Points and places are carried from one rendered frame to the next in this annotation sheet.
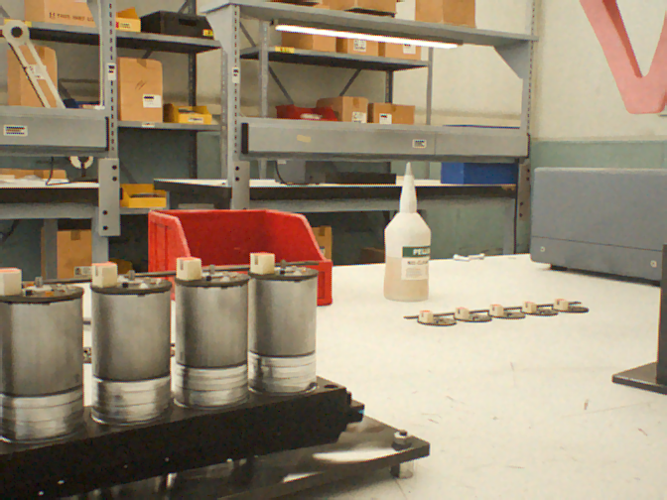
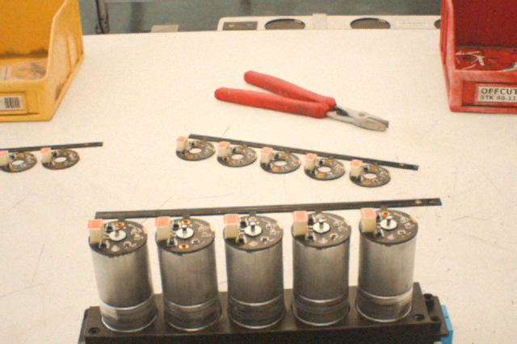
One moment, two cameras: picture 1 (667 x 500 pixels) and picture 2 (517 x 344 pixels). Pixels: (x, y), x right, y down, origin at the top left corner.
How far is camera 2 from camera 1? 0.20 m
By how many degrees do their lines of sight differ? 41
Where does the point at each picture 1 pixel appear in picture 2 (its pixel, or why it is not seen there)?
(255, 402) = (345, 324)
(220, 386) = (316, 312)
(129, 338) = (241, 277)
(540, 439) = not seen: outside the picture
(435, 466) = not seen: outside the picture
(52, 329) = (184, 270)
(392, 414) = (496, 327)
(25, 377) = (171, 292)
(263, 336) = (362, 275)
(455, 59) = not seen: outside the picture
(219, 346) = (315, 287)
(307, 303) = (397, 261)
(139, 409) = (250, 319)
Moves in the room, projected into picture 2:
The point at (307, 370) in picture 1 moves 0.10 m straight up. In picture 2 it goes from (394, 306) to (407, 90)
